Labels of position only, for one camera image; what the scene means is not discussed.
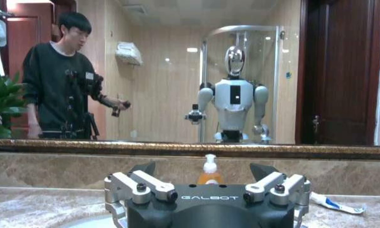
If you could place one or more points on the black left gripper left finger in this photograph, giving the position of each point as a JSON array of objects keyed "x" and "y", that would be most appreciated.
[{"x": 136, "y": 181}]

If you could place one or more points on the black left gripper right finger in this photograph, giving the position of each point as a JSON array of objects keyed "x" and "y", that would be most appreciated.
[{"x": 276, "y": 183}]

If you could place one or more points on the white sink basin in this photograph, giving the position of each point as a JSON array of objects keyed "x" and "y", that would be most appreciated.
[{"x": 92, "y": 219}]

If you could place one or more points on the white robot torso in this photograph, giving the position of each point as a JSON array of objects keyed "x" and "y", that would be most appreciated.
[{"x": 233, "y": 95}]

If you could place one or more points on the white blue toothpaste tube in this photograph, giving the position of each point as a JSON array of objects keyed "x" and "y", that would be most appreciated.
[{"x": 329, "y": 202}]

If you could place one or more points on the orange soap pump bottle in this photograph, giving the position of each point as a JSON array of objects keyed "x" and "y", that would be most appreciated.
[{"x": 208, "y": 178}]

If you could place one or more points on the chrome robot head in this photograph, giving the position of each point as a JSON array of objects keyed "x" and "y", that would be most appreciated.
[{"x": 235, "y": 59}]

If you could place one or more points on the folded white towels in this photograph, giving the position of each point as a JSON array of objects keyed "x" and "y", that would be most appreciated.
[{"x": 129, "y": 54}]

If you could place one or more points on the blue sticker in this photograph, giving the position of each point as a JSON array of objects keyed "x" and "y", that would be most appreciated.
[{"x": 288, "y": 74}]

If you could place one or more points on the black teleoperation harness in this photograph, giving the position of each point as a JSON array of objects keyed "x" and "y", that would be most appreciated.
[{"x": 78, "y": 104}]

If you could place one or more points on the person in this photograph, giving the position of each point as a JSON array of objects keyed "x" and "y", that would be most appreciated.
[{"x": 56, "y": 83}]

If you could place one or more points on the dark wooden door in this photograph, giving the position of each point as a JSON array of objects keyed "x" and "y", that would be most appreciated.
[{"x": 341, "y": 71}]

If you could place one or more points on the green leafy plant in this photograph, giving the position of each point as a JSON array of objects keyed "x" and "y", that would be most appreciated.
[{"x": 2, "y": 99}]

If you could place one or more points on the gold framed wall mirror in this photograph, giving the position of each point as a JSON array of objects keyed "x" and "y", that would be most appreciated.
[{"x": 81, "y": 146}]

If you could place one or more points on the glass shower enclosure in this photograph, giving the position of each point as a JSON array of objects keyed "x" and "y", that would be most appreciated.
[{"x": 281, "y": 71}]

